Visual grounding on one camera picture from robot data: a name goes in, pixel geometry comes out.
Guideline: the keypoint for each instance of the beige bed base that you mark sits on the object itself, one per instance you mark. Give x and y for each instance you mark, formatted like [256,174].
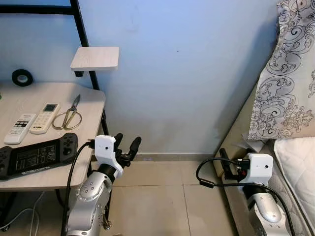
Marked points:
[241,132]

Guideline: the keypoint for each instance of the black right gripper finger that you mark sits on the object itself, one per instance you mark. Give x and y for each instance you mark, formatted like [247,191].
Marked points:
[225,164]

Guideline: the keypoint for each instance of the black tape roll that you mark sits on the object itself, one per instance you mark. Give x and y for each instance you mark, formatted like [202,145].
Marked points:
[22,77]

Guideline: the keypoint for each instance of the grey floral patterned pillow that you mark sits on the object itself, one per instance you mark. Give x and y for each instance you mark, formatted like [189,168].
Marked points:
[288,73]

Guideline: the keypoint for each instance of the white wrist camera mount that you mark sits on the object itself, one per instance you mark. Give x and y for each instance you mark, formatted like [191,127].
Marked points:
[104,150]
[258,168]

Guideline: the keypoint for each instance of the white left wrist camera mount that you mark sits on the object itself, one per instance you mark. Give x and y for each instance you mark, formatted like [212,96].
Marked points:
[104,150]

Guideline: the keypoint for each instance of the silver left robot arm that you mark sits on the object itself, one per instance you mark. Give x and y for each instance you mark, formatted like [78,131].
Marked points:
[91,196]

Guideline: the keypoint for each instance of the black handheld game console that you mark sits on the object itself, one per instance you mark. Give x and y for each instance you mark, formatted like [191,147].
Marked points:
[34,156]

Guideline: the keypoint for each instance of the white remote with grey buttons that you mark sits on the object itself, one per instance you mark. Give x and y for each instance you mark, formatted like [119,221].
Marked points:
[19,129]

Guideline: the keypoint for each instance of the white remote with display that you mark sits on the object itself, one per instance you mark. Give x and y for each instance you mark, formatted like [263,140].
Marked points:
[44,119]

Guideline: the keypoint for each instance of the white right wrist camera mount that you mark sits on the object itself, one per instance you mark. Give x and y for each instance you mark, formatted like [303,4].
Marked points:
[258,168]

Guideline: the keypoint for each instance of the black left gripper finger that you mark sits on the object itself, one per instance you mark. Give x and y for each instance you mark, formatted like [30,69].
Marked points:
[134,146]
[118,141]

